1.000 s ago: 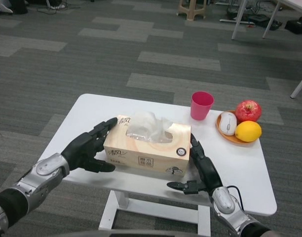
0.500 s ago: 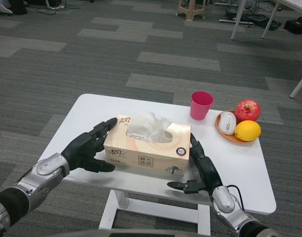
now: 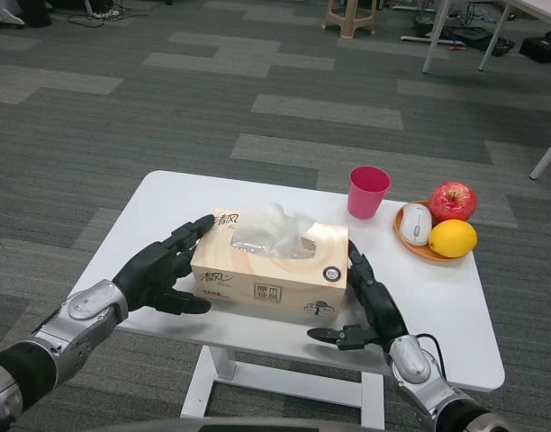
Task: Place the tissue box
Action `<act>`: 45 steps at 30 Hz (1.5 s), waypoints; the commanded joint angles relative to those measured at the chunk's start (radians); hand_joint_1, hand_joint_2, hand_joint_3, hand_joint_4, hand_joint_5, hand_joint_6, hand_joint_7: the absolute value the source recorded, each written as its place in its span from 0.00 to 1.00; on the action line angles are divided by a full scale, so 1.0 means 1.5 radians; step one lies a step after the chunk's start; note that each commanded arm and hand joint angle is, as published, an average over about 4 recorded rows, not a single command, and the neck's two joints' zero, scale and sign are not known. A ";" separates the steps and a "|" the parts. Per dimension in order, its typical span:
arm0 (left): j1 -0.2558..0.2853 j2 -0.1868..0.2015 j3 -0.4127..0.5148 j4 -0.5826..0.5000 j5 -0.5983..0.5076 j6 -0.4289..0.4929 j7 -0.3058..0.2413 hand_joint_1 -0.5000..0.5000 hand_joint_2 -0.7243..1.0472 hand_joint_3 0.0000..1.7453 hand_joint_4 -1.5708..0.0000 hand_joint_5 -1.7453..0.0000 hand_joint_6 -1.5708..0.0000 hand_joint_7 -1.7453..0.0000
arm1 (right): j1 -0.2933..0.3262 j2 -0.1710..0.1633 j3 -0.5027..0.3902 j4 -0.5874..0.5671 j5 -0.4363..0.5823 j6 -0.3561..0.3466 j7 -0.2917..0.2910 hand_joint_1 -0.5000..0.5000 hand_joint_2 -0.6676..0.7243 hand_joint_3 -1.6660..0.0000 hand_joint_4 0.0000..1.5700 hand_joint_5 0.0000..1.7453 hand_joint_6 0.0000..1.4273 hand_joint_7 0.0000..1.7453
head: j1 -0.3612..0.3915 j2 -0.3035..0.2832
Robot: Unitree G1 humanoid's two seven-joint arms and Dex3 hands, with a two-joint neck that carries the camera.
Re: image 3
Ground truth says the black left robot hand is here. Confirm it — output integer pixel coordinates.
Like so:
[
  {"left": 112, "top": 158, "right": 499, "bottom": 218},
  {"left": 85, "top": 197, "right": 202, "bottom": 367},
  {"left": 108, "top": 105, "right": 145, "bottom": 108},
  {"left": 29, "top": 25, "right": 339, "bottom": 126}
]
[{"left": 112, "top": 214, "right": 216, "bottom": 316}]

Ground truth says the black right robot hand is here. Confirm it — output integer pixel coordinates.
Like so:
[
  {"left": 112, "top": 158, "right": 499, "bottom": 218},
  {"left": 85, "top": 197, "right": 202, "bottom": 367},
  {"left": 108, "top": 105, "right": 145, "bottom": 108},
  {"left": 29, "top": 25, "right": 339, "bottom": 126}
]
[{"left": 306, "top": 239, "right": 411, "bottom": 356}]

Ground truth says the beige tissue box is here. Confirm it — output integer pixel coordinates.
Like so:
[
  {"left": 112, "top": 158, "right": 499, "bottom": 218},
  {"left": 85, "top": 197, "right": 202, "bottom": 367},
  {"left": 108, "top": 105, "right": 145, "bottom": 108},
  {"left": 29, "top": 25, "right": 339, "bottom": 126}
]
[{"left": 189, "top": 201, "right": 351, "bottom": 326}]

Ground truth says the orange round plate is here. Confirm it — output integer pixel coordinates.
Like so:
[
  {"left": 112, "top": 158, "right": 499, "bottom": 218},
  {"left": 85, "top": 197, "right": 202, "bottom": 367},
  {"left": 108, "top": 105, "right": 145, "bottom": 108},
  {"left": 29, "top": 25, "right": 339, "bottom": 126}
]
[{"left": 393, "top": 200, "right": 474, "bottom": 263}]

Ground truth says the white computer mouse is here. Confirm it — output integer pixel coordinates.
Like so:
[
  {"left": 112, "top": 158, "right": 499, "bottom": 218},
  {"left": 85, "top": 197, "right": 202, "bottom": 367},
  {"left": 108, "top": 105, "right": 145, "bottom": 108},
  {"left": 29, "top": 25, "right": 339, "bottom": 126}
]
[{"left": 400, "top": 202, "right": 434, "bottom": 247}]

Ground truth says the yellow lemon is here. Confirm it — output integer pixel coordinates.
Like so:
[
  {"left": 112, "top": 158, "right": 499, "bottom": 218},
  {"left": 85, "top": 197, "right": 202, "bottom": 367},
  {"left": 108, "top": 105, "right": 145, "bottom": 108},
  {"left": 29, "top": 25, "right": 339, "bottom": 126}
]
[{"left": 428, "top": 219, "right": 478, "bottom": 259}]

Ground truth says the pink plastic cup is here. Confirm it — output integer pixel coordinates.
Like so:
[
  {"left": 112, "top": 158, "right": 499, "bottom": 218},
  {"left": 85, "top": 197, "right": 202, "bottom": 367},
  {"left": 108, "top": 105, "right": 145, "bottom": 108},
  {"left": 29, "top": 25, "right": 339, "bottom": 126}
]
[{"left": 347, "top": 165, "right": 393, "bottom": 221}]

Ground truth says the red apple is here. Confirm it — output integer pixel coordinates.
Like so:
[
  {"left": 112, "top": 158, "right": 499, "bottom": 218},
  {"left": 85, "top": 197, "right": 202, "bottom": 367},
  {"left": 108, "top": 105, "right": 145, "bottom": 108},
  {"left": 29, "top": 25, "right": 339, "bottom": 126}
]
[{"left": 428, "top": 180, "right": 479, "bottom": 223}]

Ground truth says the silver robot chest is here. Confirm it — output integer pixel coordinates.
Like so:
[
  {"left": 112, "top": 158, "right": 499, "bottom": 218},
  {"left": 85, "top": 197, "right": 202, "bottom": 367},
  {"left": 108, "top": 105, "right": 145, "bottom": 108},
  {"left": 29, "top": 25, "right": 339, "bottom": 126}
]
[{"left": 122, "top": 416, "right": 420, "bottom": 432}]

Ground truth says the white slanted desk leg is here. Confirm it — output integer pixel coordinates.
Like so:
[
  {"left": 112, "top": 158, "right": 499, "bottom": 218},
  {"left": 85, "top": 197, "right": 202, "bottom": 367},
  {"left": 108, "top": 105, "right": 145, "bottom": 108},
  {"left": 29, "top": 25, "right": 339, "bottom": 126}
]
[{"left": 528, "top": 130, "right": 551, "bottom": 180}]

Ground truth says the white desk with legs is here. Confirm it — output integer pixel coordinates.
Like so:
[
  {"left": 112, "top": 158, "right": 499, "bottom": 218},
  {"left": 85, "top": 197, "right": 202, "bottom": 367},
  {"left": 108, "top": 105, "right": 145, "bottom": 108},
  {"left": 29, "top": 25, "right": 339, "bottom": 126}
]
[{"left": 421, "top": 0, "right": 551, "bottom": 74}]

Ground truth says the white desk foot bar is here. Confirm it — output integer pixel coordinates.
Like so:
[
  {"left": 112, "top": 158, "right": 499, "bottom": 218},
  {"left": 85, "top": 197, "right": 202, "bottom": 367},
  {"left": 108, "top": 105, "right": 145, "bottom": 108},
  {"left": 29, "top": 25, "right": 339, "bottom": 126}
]
[{"left": 400, "top": 33, "right": 465, "bottom": 45}]

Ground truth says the black equipment under desk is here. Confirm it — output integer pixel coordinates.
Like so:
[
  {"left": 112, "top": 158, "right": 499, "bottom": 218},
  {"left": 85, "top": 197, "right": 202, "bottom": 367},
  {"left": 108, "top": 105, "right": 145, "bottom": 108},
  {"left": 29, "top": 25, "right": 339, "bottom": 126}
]
[{"left": 450, "top": 25, "right": 516, "bottom": 58}]

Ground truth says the beige plastic stool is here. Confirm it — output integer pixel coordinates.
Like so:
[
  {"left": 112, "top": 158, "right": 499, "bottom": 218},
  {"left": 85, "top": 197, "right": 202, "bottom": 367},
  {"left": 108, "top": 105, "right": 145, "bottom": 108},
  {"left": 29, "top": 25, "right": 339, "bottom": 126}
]
[{"left": 322, "top": 0, "right": 378, "bottom": 37}]

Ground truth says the white floor object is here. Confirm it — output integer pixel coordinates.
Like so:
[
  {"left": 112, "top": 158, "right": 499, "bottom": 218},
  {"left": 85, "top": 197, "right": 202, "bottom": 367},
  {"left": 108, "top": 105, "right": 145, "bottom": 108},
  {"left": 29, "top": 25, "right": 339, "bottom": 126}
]
[{"left": 0, "top": 0, "right": 25, "bottom": 29}]

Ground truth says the black bag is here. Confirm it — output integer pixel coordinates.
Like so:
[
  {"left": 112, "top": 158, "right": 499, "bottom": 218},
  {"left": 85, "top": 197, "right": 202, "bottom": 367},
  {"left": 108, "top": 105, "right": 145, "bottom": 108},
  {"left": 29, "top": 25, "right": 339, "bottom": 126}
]
[{"left": 518, "top": 31, "right": 551, "bottom": 64}]

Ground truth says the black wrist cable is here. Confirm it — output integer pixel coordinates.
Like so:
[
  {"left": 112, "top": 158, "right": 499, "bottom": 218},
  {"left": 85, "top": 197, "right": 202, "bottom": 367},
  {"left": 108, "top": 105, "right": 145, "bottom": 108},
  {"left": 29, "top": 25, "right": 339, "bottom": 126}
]
[{"left": 414, "top": 333, "right": 447, "bottom": 379}]

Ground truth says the white table base frame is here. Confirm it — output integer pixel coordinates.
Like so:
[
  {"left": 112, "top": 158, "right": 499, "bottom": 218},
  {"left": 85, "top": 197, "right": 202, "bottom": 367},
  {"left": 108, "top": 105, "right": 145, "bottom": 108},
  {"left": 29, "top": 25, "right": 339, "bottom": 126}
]
[{"left": 179, "top": 345, "right": 385, "bottom": 431}]

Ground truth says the black floor cable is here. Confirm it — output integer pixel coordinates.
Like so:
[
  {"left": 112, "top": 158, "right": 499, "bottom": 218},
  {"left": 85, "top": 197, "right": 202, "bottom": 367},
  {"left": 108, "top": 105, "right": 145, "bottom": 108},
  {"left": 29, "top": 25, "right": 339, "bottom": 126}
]
[{"left": 66, "top": 0, "right": 150, "bottom": 26}]

